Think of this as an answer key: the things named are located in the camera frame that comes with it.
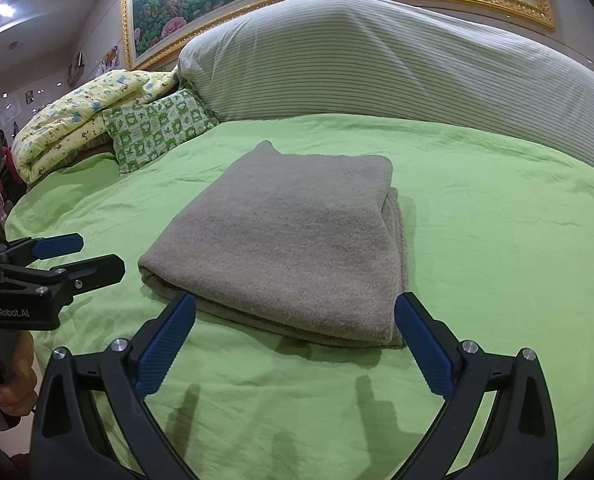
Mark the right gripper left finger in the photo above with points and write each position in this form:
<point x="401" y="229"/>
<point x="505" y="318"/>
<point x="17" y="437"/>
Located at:
<point x="69" y="440"/>

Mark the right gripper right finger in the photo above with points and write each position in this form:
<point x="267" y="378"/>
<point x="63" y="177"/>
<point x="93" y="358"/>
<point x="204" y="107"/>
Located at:
<point x="519" y="440"/>

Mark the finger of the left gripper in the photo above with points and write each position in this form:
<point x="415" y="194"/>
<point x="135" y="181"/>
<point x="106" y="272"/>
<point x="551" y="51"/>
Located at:
<point x="27" y="250"/>
<point x="84" y="275"/>

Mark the beige knit sweater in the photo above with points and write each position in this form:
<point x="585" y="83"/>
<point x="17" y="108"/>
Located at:
<point x="304" y="246"/>

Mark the person left hand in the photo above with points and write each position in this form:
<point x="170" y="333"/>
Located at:
<point x="18" y="397"/>

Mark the yellow floral quilt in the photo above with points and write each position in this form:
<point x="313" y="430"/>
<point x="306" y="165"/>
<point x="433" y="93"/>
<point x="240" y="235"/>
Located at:
<point x="72" y="123"/>

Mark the green patterned pillow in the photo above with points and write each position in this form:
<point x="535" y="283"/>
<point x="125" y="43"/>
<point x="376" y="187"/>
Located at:
<point x="141" y="133"/>

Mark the striped headboard cover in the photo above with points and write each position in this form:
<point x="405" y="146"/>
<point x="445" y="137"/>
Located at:
<point x="388" y="59"/>

